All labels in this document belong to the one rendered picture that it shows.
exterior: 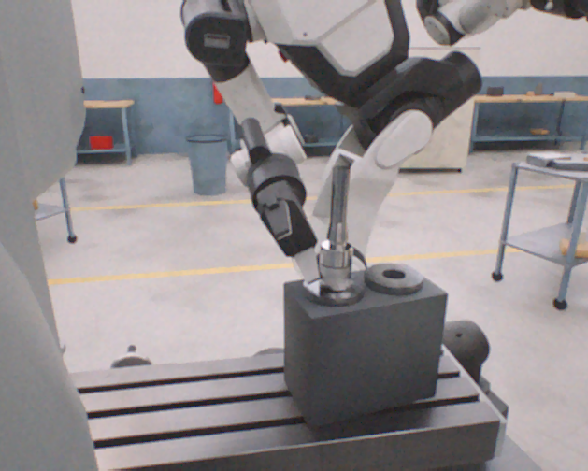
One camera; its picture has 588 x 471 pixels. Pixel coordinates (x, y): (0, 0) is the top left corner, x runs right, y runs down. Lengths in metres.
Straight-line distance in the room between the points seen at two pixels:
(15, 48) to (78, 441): 0.28
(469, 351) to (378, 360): 0.69
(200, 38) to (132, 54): 7.27
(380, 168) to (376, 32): 0.27
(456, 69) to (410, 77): 0.11
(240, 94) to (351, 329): 0.56
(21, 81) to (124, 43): 7.81
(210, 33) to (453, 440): 0.80
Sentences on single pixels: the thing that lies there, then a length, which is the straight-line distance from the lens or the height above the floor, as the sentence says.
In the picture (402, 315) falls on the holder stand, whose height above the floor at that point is 1.11.
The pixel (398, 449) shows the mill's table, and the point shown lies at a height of 0.91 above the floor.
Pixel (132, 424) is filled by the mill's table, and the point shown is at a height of 0.94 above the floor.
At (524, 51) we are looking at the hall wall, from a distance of 9.83.
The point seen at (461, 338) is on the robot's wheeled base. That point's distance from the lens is 1.39.
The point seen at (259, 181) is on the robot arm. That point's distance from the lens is 0.73.
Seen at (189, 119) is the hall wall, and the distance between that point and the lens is 8.17.
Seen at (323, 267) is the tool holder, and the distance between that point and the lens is 0.67.
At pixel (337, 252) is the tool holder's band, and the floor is 1.20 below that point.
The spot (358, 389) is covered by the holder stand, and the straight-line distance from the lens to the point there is 0.74.
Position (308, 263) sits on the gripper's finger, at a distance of 0.70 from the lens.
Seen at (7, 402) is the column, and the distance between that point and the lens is 0.18.
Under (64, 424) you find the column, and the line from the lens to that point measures 0.24.
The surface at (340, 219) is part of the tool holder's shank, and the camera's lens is 0.65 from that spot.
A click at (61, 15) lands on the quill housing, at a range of 0.63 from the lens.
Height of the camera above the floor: 1.45
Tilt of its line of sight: 20 degrees down
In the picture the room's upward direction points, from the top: straight up
